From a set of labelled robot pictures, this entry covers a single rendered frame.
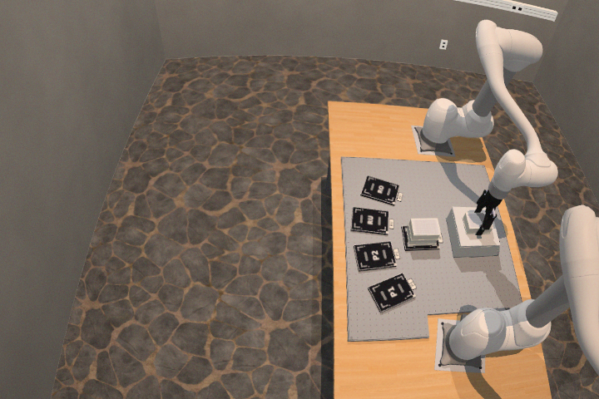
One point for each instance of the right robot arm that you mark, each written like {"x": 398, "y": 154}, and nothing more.
{"x": 444, "y": 120}

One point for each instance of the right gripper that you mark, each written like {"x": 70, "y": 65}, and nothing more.
{"x": 491, "y": 204}

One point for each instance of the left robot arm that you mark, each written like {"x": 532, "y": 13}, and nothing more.
{"x": 528, "y": 324}

